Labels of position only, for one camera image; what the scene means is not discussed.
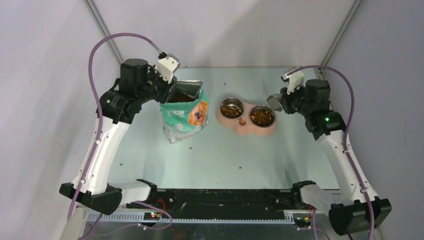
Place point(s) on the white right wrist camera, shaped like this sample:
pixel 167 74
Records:
pixel 293 79

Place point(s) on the pink double bowl stand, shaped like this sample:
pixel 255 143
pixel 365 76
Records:
pixel 257 119

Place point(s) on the steel bowl left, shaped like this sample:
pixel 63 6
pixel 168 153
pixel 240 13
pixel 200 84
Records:
pixel 232 101

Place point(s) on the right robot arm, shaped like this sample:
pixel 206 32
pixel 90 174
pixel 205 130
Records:
pixel 358 208

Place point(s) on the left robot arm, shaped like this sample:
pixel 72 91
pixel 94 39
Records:
pixel 139 83

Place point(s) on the steel bowl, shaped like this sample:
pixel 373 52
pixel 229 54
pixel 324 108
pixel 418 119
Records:
pixel 251 111
pixel 232 101

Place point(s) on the kibble in bowl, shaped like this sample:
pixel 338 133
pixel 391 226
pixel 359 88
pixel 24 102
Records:
pixel 262 116
pixel 231 111

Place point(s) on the metal food scoop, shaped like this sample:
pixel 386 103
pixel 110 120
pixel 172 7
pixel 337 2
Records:
pixel 274 102

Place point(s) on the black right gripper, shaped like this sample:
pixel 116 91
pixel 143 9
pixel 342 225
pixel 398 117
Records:
pixel 286 98

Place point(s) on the steel bowl right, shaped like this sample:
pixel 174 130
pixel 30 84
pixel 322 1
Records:
pixel 251 111

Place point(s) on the green pet food bag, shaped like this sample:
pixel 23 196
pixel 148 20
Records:
pixel 186 111

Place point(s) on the kibble in left bowl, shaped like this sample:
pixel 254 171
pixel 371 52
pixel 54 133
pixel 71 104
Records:
pixel 231 111

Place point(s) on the kibble in right bowl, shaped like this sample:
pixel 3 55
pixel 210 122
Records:
pixel 262 116

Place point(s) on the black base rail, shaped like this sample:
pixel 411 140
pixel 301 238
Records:
pixel 227 204

